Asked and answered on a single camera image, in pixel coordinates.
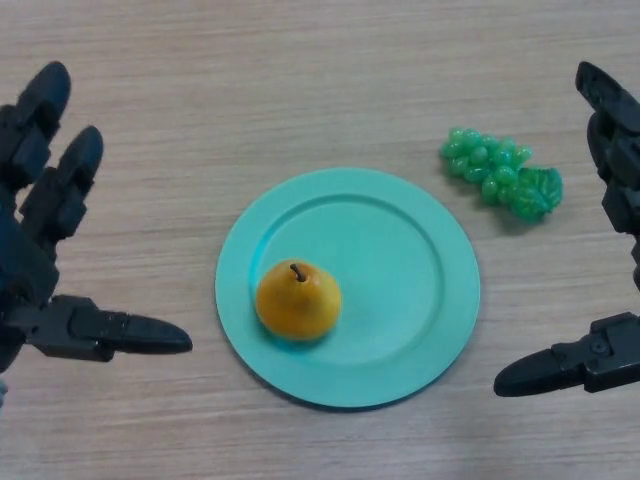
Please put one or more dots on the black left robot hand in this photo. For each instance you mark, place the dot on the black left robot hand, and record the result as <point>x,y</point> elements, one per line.
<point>25,260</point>

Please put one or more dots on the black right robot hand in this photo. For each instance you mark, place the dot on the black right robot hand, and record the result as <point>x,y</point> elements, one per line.
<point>622,165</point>

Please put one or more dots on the yellow pear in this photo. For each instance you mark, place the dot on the yellow pear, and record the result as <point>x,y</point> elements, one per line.
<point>300,305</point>

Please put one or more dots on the teal green round plate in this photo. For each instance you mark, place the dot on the teal green round plate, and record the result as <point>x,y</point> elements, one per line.
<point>400,280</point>

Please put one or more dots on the green grape bunch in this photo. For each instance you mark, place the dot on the green grape bunch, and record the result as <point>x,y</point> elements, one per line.
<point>495,170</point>

